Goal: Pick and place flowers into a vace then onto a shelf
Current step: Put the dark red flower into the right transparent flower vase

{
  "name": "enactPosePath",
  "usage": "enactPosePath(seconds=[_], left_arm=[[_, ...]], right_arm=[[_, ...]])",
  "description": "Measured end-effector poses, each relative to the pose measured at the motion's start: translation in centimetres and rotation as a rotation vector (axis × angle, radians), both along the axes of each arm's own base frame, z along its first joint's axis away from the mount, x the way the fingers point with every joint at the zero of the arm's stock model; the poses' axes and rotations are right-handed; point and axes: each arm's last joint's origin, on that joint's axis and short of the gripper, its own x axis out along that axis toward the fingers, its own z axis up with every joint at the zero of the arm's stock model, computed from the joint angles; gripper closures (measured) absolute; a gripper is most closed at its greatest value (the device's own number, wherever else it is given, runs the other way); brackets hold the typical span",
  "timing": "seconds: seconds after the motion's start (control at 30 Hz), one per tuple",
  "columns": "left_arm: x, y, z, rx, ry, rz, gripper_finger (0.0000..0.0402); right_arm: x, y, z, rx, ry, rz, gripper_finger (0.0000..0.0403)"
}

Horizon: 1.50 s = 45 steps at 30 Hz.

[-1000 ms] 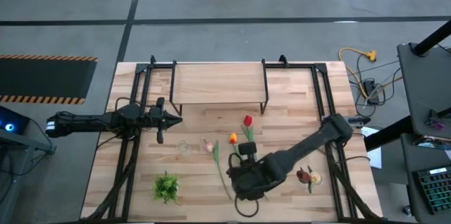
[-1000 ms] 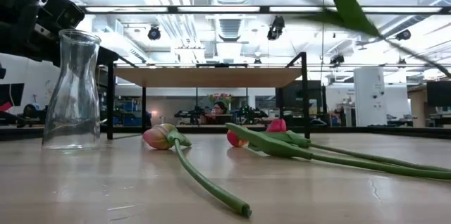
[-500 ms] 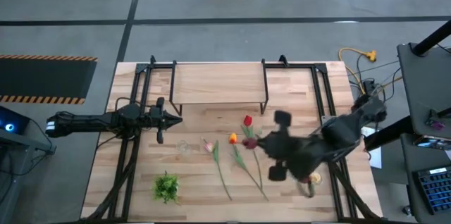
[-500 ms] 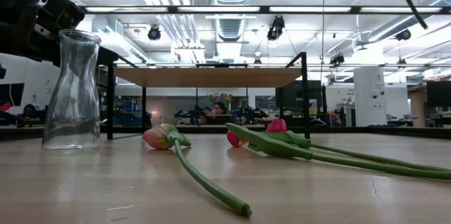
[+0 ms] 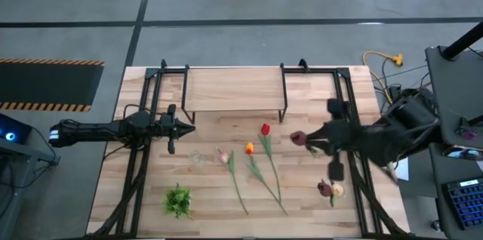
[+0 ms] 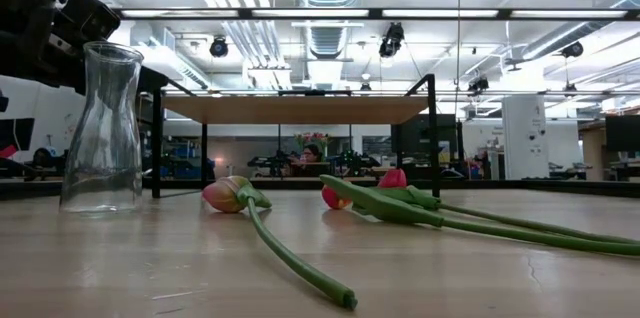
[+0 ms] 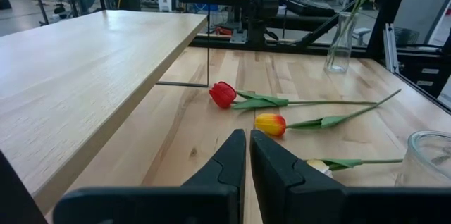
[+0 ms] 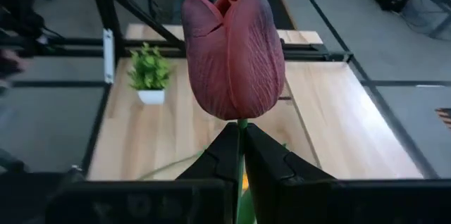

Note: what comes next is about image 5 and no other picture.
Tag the red artificial tulip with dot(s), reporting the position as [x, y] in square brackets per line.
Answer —
[265, 130]

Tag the small purple object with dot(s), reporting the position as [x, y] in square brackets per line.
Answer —
[469, 134]

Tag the grey side table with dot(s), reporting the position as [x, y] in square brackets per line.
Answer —
[15, 179]

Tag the small green artificial plant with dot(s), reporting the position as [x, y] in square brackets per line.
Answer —
[177, 200]

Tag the white paper sheet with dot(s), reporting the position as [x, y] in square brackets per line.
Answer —
[403, 170]

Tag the black hazard-striped floor mat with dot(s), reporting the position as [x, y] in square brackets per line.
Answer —
[45, 85]

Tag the dark red flower bunch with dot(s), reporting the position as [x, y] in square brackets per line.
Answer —
[334, 199]

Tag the pink artificial tulip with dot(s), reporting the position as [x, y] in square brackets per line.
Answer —
[223, 157]

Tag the cream artificial tulip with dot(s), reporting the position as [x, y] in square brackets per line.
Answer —
[337, 190]

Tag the wooden shelf with black legs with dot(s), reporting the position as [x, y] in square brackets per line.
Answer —
[234, 89]

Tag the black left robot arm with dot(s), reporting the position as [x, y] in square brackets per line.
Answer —
[94, 131]

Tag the dark grey desk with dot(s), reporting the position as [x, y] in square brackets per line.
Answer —
[437, 202]

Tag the orange yellow artificial tulip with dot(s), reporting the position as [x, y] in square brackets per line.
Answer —
[249, 148]

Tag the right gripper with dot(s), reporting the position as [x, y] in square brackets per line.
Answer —
[341, 138]

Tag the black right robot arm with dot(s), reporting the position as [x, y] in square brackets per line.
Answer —
[377, 142]

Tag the black pole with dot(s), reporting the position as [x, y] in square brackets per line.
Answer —
[462, 44]

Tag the black computer with blue light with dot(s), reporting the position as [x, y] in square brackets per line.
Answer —
[11, 130]

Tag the backlit black keyboard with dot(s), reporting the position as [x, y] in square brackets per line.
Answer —
[466, 204]

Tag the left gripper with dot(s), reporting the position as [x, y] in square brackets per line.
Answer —
[168, 127]

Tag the short glass vase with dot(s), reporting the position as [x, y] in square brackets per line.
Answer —
[196, 157]

